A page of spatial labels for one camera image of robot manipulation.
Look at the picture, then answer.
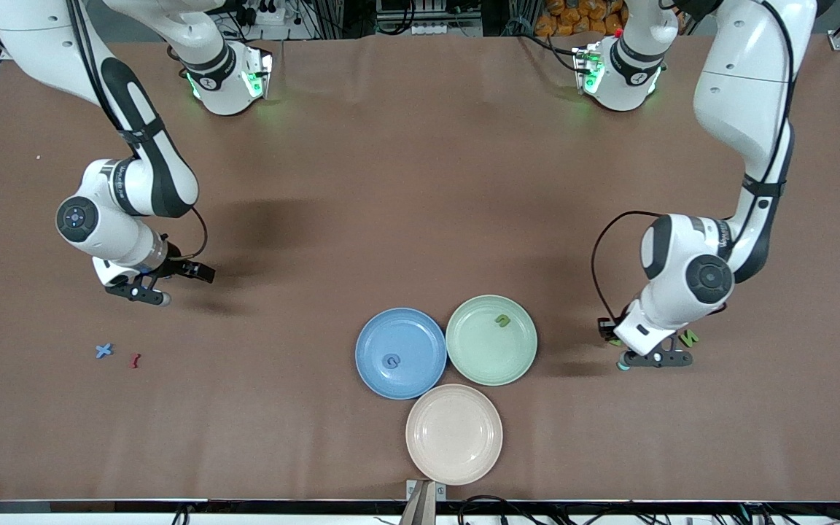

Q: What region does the black equipment rack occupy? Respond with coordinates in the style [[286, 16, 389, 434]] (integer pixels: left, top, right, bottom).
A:
[[375, 0, 485, 37]]

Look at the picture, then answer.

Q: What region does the black table edge rail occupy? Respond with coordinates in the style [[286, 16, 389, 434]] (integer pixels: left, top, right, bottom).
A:
[[0, 499, 840, 516]]

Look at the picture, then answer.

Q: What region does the green round plate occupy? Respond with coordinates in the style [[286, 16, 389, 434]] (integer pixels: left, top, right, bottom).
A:
[[446, 295, 538, 386]]

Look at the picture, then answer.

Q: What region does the black cable loop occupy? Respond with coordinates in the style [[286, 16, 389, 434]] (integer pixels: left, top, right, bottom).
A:
[[458, 495, 537, 525]]

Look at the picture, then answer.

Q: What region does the blue round plate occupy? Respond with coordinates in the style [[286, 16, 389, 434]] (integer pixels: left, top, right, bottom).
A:
[[355, 308, 448, 400]]

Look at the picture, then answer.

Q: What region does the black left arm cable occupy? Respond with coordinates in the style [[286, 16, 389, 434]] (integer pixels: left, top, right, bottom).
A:
[[592, 0, 800, 325]]

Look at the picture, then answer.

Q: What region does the brown table cover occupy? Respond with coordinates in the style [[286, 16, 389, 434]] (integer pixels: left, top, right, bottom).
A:
[[0, 33, 840, 504]]

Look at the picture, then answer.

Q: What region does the beige round plate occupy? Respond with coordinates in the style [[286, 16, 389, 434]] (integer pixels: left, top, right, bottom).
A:
[[405, 384, 503, 486]]

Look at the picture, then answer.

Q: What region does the white power strip with plugs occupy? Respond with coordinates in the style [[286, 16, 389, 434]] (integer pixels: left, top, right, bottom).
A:
[[241, 0, 286, 26]]

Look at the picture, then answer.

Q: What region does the bag of orange fruit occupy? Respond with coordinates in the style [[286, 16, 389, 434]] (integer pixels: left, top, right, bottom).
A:
[[534, 0, 629, 37]]

